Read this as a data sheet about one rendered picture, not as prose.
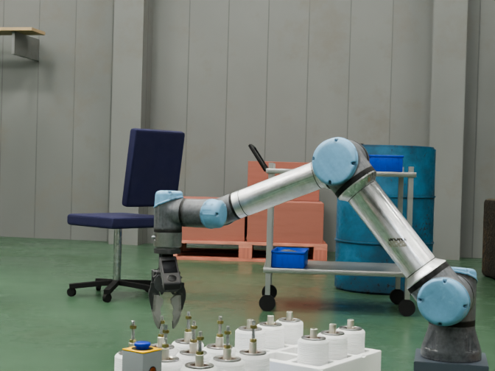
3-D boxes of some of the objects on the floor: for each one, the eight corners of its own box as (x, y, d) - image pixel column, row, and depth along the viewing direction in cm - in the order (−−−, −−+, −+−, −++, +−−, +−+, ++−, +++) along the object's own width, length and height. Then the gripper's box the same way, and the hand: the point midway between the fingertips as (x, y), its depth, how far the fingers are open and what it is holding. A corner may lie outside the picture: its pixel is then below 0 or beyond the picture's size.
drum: (328, 292, 586) (332, 141, 584) (338, 281, 648) (342, 144, 647) (432, 297, 573) (437, 143, 571) (432, 285, 635) (437, 146, 634)
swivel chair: (183, 294, 557) (187, 131, 555) (139, 305, 506) (144, 126, 505) (101, 287, 579) (104, 130, 577) (51, 297, 528) (55, 125, 526)
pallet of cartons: (338, 255, 857) (341, 163, 855) (323, 266, 742) (325, 162, 741) (182, 247, 888) (184, 160, 886) (144, 258, 773) (146, 157, 772)
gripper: (185, 246, 253) (183, 324, 253) (144, 246, 250) (142, 324, 251) (189, 249, 244) (187, 330, 245) (147, 249, 242) (146, 330, 242)
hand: (166, 324), depth 245 cm, fingers open, 3 cm apart
